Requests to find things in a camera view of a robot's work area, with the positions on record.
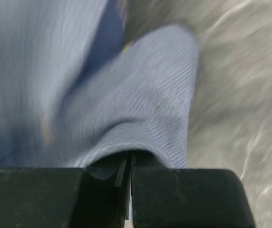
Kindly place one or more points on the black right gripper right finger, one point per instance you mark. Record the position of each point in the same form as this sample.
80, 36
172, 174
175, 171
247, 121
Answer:
186, 198

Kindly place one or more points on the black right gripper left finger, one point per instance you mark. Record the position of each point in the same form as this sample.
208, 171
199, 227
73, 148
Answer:
95, 197

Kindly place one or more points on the blue fish print pillowcase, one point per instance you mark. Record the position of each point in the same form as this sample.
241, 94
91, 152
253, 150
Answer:
71, 94

